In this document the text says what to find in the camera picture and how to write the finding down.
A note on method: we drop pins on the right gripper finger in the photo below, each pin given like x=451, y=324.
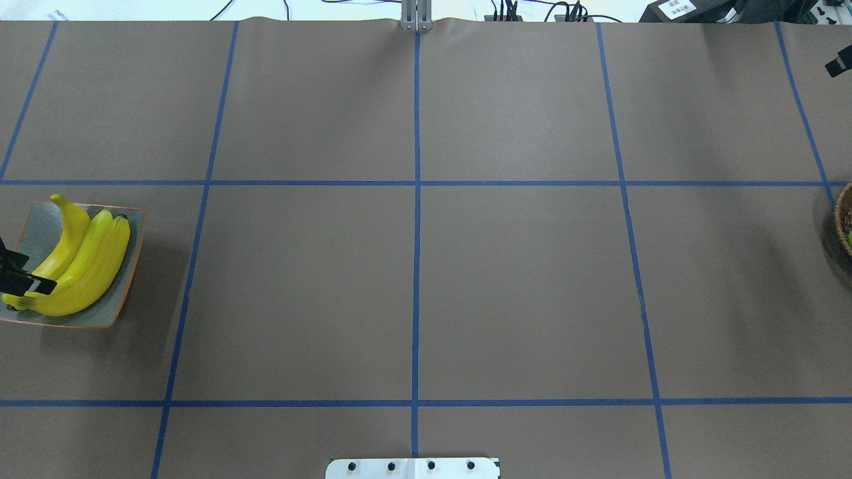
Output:
x=841, y=63

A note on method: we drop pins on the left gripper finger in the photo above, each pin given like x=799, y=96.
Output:
x=17, y=281

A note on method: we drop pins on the yellow banana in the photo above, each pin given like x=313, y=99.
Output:
x=90, y=246
x=49, y=243
x=84, y=292

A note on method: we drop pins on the grey square ceramic plate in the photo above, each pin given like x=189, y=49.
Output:
x=126, y=266

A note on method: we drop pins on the brown wicker basket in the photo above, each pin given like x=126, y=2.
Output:
x=842, y=219

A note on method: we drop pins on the black box with label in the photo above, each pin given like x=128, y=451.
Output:
x=689, y=12

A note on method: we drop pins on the brown paper table mat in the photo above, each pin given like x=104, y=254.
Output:
x=588, y=250

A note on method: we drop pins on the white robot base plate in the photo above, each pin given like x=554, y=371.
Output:
x=441, y=467

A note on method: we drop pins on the aluminium frame post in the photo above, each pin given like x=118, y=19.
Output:
x=416, y=15

